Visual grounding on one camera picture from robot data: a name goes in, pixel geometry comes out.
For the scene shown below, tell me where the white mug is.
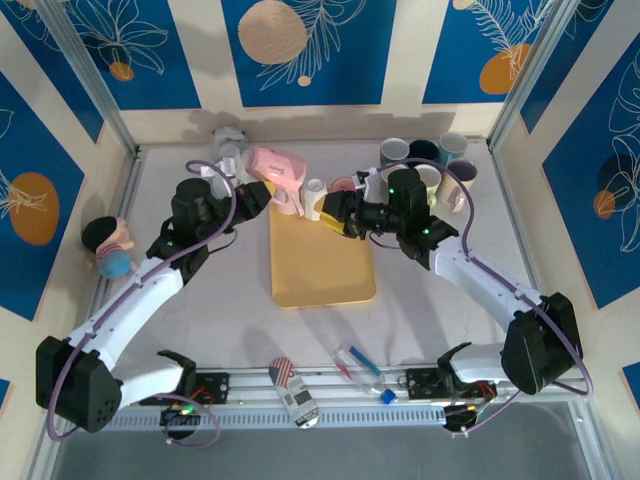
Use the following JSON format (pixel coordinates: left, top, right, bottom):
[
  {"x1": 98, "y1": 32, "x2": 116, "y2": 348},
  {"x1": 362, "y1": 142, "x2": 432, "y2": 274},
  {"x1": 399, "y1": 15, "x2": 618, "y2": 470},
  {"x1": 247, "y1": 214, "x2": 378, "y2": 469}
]
[{"x1": 303, "y1": 178, "x2": 330, "y2": 222}]

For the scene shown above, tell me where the light pink handled mug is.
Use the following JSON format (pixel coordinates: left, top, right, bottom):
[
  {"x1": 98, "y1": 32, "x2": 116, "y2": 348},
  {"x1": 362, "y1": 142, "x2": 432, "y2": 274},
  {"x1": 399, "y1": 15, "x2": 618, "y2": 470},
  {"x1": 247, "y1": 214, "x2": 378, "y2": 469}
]
[{"x1": 246, "y1": 145, "x2": 309, "y2": 195}]

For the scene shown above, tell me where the light green mug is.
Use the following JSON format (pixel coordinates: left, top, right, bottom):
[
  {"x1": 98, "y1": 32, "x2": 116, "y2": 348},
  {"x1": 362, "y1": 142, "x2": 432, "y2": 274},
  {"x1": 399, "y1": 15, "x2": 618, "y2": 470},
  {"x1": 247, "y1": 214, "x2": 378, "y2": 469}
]
[{"x1": 413, "y1": 163, "x2": 444, "y2": 206}]

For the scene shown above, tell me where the light blue patterned mug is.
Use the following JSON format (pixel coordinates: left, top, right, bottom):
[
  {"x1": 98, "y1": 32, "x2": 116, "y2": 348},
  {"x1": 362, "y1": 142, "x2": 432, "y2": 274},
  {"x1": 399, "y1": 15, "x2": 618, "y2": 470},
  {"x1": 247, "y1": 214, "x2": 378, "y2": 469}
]
[{"x1": 378, "y1": 138, "x2": 410, "y2": 169}]

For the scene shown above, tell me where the dark blue mug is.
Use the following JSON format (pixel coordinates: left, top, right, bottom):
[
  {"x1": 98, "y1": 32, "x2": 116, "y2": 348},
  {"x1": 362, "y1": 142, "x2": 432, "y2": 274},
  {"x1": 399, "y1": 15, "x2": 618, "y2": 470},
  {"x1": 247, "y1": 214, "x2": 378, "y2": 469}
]
[{"x1": 407, "y1": 139, "x2": 441, "y2": 164}]

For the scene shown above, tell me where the grey mug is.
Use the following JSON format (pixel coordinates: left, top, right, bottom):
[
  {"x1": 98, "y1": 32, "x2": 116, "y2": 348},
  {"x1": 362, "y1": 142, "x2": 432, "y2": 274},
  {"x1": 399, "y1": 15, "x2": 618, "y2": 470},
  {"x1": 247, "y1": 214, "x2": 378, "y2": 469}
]
[{"x1": 442, "y1": 159, "x2": 479, "y2": 200}]

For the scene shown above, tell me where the yellow plastic tray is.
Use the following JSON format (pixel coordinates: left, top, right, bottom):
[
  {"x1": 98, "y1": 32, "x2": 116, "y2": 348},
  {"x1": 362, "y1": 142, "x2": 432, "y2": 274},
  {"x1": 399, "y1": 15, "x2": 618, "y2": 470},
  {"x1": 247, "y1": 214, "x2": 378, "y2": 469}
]
[{"x1": 268, "y1": 199, "x2": 377, "y2": 310}]

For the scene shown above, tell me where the grey plush toy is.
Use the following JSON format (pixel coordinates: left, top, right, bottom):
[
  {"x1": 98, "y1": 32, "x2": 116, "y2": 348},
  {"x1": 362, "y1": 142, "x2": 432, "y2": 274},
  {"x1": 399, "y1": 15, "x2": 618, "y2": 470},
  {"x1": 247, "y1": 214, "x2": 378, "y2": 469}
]
[{"x1": 209, "y1": 127, "x2": 251, "y2": 185}]

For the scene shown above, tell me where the black-haired doll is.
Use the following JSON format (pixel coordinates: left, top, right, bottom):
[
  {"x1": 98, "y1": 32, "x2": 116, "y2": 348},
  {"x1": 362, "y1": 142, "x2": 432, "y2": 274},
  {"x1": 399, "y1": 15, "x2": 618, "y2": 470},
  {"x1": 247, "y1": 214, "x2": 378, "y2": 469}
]
[{"x1": 81, "y1": 215, "x2": 139, "y2": 280}]

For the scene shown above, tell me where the blue toothbrush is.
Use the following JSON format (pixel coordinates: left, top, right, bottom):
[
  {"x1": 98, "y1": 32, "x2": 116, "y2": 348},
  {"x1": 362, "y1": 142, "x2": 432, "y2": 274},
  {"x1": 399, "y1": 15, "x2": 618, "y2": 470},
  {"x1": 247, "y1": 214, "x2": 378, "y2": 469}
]
[{"x1": 348, "y1": 345, "x2": 382, "y2": 376}]

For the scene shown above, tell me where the flag patterned pouch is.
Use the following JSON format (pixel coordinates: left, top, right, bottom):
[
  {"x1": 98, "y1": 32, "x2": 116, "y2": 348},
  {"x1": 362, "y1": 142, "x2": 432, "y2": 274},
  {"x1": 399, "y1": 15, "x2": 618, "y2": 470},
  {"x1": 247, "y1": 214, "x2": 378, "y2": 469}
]
[{"x1": 268, "y1": 356, "x2": 296, "y2": 389}]

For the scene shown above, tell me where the clear plastic bottle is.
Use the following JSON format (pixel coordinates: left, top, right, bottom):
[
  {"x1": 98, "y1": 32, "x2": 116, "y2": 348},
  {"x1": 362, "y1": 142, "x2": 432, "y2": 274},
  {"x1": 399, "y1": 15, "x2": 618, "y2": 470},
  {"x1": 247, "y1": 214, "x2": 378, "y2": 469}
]
[{"x1": 331, "y1": 341, "x2": 398, "y2": 405}]

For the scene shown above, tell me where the white labelled can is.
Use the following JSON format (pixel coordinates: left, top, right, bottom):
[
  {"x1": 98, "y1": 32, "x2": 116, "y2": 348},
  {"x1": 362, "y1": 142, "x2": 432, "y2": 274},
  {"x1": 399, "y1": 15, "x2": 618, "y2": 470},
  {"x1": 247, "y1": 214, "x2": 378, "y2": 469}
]
[{"x1": 278, "y1": 375, "x2": 321, "y2": 429}]

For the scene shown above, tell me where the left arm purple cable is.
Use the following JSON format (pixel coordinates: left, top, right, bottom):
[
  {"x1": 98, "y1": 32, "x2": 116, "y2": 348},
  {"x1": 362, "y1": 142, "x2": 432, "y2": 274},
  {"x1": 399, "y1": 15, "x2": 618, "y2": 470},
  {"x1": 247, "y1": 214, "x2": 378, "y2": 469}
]
[{"x1": 47, "y1": 158, "x2": 238, "y2": 449}]

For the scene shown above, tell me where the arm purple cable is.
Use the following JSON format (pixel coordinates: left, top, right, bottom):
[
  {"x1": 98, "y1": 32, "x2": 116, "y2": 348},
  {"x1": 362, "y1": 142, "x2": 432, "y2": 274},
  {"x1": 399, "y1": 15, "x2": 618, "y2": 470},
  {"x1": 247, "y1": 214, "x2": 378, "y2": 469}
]
[
  {"x1": 369, "y1": 158, "x2": 596, "y2": 439},
  {"x1": 47, "y1": 158, "x2": 238, "y2": 449}
]

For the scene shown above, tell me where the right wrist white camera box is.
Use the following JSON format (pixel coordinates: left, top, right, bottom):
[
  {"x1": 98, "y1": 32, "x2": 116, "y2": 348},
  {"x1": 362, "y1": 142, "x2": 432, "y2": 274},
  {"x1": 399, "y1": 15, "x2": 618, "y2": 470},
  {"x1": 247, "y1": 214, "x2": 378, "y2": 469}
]
[{"x1": 351, "y1": 168, "x2": 385, "y2": 194}]

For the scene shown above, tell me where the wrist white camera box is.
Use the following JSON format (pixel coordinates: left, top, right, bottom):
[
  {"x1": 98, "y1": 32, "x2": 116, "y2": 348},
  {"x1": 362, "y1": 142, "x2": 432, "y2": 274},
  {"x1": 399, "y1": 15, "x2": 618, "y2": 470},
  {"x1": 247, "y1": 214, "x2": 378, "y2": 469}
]
[
  {"x1": 351, "y1": 168, "x2": 385, "y2": 194},
  {"x1": 198, "y1": 156, "x2": 237, "y2": 180}
]

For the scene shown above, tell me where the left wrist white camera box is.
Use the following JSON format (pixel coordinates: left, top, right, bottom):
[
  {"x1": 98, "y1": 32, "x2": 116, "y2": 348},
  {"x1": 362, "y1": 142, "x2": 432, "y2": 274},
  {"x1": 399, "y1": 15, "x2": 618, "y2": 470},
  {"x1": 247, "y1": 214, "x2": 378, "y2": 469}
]
[{"x1": 198, "y1": 156, "x2": 237, "y2": 180}]

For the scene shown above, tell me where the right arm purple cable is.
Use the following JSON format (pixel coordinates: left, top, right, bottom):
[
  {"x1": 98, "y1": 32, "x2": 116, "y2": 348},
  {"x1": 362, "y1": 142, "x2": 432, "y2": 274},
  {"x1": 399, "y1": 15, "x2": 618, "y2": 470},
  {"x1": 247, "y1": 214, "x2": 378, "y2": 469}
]
[{"x1": 369, "y1": 158, "x2": 596, "y2": 439}]

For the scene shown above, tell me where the aluminium table side rail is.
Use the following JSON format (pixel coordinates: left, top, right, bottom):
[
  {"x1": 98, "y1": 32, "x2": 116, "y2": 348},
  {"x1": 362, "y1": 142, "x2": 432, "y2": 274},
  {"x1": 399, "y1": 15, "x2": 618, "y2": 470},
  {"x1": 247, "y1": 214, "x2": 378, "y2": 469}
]
[
  {"x1": 72, "y1": 147, "x2": 149, "y2": 371},
  {"x1": 487, "y1": 142, "x2": 566, "y2": 362}
]

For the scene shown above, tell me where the aluminium frame post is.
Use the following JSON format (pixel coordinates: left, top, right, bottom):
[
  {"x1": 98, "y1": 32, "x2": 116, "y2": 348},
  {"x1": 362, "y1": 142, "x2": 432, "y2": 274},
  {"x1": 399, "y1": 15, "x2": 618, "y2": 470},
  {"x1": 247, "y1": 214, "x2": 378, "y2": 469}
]
[
  {"x1": 35, "y1": 0, "x2": 140, "y2": 155},
  {"x1": 487, "y1": 0, "x2": 576, "y2": 154}
]

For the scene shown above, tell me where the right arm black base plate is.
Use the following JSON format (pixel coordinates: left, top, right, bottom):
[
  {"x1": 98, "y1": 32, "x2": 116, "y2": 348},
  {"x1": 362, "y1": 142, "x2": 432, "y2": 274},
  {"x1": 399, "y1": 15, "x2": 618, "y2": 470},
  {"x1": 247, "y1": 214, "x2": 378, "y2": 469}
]
[{"x1": 404, "y1": 366, "x2": 497, "y2": 402}]

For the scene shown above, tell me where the aluminium mounting rail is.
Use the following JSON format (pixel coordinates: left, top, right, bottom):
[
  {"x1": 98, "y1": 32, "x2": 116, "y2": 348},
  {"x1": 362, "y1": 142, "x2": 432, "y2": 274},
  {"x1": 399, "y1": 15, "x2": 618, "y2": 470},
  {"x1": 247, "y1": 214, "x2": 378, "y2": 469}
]
[{"x1": 42, "y1": 360, "x2": 594, "y2": 414}]

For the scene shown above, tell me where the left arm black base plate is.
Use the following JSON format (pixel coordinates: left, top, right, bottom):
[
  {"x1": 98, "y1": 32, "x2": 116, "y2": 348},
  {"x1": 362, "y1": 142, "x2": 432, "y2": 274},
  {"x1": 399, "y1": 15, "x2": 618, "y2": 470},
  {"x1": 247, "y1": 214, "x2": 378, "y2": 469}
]
[{"x1": 138, "y1": 371, "x2": 232, "y2": 407}]

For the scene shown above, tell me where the grey slotted cable duct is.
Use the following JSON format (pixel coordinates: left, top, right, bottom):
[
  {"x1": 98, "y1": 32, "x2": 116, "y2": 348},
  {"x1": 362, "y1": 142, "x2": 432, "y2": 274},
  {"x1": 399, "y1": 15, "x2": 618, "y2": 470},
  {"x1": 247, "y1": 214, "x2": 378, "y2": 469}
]
[{"x1": 62, "y1": 404, "x2": 447, "y2": 433}]

